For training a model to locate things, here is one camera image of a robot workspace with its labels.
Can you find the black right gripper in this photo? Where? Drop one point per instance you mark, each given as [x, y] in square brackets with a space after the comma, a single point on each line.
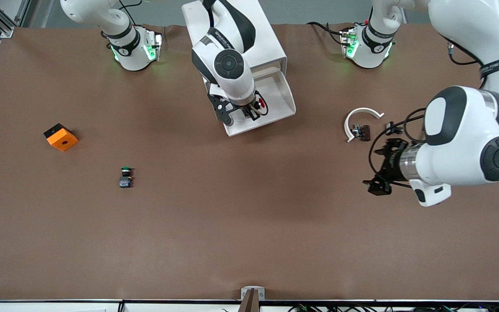
[247, 108]

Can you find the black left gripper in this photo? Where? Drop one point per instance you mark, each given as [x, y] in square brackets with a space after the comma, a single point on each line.
[390, 161]

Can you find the red push button switch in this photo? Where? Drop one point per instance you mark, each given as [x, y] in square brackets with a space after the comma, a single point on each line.
[261, 103]

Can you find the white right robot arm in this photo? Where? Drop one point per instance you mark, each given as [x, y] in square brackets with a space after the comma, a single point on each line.
[230, 65]

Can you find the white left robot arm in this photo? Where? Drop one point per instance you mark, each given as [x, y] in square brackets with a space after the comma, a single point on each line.
[461, 130]

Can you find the small brown contact block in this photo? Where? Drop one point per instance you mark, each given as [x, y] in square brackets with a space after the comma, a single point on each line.
[364, 132]

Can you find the small black clip part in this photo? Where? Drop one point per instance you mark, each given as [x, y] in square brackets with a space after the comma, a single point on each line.
[390, 128]

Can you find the white curved plastic piece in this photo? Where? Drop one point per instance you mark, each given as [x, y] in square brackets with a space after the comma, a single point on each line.
[352, 116]

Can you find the brown table cover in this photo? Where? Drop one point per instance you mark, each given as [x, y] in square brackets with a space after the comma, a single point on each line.
[232, 216]

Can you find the green push button switch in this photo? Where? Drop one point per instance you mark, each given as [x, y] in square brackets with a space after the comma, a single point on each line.
[125, 178]

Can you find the grey metal bracket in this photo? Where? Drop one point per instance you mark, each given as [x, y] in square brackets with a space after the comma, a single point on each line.
[261, 292]

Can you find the orange black button enclosure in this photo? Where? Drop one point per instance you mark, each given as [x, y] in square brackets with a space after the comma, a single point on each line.
[62, 139]

